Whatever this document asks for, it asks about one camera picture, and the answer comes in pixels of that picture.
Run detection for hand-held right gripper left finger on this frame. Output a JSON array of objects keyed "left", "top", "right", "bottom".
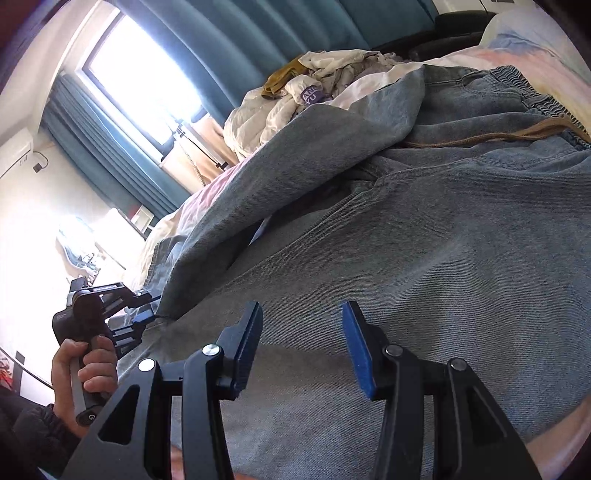
[{"left": 60, "top": 300, "right": 265, "bottom": 480}]

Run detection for white air conditioner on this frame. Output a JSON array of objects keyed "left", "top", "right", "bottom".
[{"left": 0, "top": 127, "right": 35, "bottom": 178}]

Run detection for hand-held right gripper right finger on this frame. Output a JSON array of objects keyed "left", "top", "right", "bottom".
[{"left": 342, "top": 300, "right": 544, "bottom": 480}]

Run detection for silver tripod stand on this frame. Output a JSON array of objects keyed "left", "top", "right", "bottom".
[{"left": 173, "top": 117, "right": 232, "bottom": 185}]

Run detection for pastel duvet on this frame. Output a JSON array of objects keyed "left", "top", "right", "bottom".
[{"left": 134, "top": 46, "right": 591, "bottom": 480}]

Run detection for blue denim jeans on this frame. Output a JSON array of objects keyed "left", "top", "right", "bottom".
[{"left": 115, "top": 65, "right": 591, "bottom": 480}]

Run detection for person's left forearm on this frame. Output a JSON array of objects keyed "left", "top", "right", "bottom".
[{"left": 11, "top": 401, "right": 88, "bottom": 478}]

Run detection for white side table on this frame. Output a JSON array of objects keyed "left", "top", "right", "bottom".
[{"left": 117, "top": 207, "right": 158, "bottom": 238}]

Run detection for wide blue curtain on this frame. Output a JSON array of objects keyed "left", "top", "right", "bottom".
[{"left": 111, "top": 0, "right": 444, "bottom": 125}]

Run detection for mustard yellow garment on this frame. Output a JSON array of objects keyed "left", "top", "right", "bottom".
[{"left": 261, "top": 53, "right": 315, "bottom": 99}]

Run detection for window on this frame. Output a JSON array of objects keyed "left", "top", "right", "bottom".
[{"left": 81, "top": 11, "right": 213, "bottom": 160}]

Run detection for narrow blue curtain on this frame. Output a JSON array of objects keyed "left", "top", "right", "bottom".
[{"left": 41, "top": 74, "right": 195, "bottom": 220}]

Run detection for pile of crumpled clothes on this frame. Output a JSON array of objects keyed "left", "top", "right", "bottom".
[{"left": 224, "top": 48, "right": 416, "bottom": 160}]

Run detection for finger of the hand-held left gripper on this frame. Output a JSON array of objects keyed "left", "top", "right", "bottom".
[
  {"left": 108, "top": 307, "right": 158, "bottom": 352},
  {"left": 122, "top": 287, "right": 162, "bottom": 309}
]

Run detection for pastel pillow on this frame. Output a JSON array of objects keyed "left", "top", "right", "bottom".
[{"left": 478, "top": 6, "right": 585, "bottom": 79}]

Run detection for person's left hand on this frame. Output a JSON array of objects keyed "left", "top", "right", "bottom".
[{"left": 51, "top": 337, "right": 120, "bottom": 437}]

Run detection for grey garment purple patch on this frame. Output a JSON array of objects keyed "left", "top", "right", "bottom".
[{"left": 281, "top": 69, "right": 365, "bottom": 116}]

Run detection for black sofa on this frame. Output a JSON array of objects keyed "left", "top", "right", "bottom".
[{"left": 369, "top": 9, "right": 497, "bottom": 63}]

